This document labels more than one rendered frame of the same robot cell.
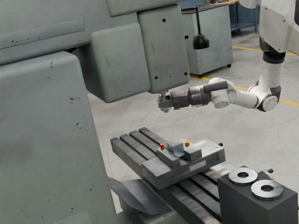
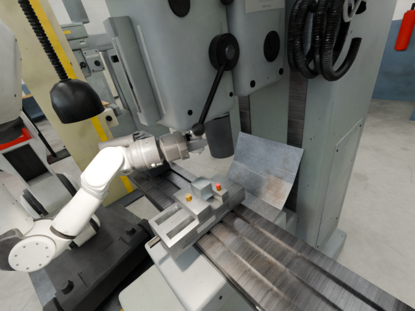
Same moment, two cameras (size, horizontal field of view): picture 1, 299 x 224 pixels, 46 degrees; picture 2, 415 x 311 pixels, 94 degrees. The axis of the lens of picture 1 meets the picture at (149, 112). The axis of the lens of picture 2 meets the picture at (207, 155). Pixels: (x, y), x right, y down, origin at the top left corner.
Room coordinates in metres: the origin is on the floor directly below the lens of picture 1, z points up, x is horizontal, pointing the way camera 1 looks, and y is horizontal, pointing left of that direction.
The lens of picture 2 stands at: (1.92, -0.15, 1.49)
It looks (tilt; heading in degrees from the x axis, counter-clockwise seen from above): 31 degrees down; 168
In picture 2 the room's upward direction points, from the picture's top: 12 degrees counter-clockwise
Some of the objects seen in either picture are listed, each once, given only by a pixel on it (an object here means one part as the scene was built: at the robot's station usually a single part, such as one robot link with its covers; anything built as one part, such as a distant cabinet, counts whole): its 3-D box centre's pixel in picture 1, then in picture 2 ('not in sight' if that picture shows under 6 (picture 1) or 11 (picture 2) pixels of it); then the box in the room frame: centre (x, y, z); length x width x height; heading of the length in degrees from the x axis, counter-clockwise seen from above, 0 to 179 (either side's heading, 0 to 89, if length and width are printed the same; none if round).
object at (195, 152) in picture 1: (187, 149); (191, 202); (1.40, -0.14, 1.00); 0.15 x 0.06 x 0.04; 23
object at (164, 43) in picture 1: (155, 47); (176, 53); (1.40, -0.07, 1.47); 0.21 x 0.19 x 0.32; 24
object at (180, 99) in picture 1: (186, 98); (165, 149); (1.40, -0.16, 1.23); 0.13 x 0.12 x 0.10; 179
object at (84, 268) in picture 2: not in sight; (86, 238); (0.95, -0.79, 0.59); 0.64 x 0.52 x 0.33; 35
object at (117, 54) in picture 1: (111, 59); (231, 39); (1.32, 0.11, 1.47); 0.24 x 0.19 x 0.26; 24
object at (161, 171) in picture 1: (183, 158); (199, 205); (1.38, -0.11, 0.96); 0.35 x 0.15 x 0.11; 113
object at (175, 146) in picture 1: (175, 148); (202, 189); (1.37, -0.08, 1.02); 0.06 x 0.05 x 0.06; 23
